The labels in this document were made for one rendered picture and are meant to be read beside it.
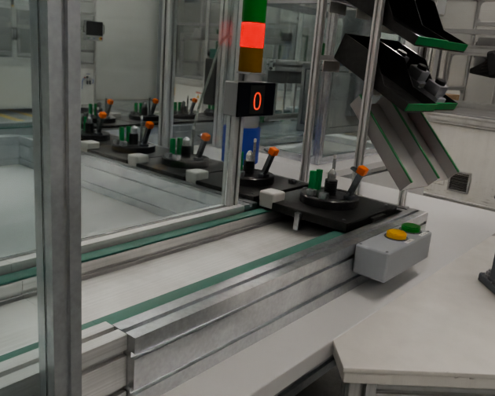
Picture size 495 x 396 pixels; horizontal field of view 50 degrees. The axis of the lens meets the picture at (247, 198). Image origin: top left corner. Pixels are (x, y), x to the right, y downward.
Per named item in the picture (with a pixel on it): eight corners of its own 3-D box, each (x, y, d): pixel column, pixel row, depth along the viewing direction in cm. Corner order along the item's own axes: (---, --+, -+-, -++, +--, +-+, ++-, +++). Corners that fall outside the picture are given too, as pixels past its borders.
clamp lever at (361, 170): (354, 196, 125) (369, 169, 121) (350, 197, 123) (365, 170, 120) (342, 188, 126) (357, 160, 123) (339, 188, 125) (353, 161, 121)
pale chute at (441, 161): (448, 179, 157) (460, 171, 154) (423, 183, 149) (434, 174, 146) (401, 103, 167) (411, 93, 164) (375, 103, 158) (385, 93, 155)
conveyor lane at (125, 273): (390, 247, 133) (396, 209, 130) (103, 388, 70) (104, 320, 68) (296, 219, 150) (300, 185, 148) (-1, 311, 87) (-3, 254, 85)
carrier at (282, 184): (309, 191, 146) (313, 145, 143) (252, 204, 128) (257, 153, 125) (242, 174, 161) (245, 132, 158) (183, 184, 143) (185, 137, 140)
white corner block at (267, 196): (284, 207, 128) (286, 191, 127) (273, 210, 124) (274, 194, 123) (269, 203, 131) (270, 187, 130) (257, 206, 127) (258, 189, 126)
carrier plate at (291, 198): (396, 213, 131) (397, 205, 130) (346, 232, 113) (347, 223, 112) (313, 192, 145) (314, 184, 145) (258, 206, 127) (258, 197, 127)
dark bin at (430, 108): (433, 111, 142) (448, 87, 138) (404, 112, 134) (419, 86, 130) (363, 60, 158) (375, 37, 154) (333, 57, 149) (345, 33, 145)
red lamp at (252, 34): (268, 49, 113) (270, 24, 112) (253, 47, 109) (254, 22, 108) (250, 47, 116) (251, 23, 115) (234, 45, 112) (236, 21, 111)
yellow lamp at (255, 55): (265, 73, 114) (268, 49, 113) (251, 72, 110) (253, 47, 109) (248, 71, 117) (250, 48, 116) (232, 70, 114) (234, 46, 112)
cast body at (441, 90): (441, 108, 149) (454, 86, 145) (432, 108, 146) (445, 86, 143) (419, 93, 154) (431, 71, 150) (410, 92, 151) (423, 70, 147)
